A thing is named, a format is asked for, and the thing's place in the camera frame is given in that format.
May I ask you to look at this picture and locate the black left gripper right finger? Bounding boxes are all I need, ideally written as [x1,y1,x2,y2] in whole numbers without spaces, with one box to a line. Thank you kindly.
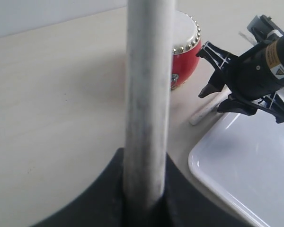
[160,153,251,227]

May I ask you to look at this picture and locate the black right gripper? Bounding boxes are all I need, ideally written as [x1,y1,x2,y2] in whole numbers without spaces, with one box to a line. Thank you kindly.
[196,41,284,123]

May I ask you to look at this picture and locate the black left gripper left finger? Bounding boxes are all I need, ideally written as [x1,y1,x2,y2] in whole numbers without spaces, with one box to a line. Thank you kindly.
[34,148,124,227]

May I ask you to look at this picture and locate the white wooden drumstick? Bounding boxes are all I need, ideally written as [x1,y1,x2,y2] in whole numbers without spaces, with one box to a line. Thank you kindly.
[123,0,175,227]
[189,87,231,126]

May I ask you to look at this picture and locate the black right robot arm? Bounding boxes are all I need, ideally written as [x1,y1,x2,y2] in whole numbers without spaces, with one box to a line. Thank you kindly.
[196,35,284,123]

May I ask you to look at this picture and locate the small red drum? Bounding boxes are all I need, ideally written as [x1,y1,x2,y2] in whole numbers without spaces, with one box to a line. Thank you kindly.
[171,10,202,90]

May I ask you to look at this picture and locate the white plastic tray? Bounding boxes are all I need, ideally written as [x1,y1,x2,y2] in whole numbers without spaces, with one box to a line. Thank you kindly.
[188,111,284,227]

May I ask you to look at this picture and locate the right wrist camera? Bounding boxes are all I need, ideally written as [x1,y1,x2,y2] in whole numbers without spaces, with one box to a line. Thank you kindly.
[247,15,284,43]

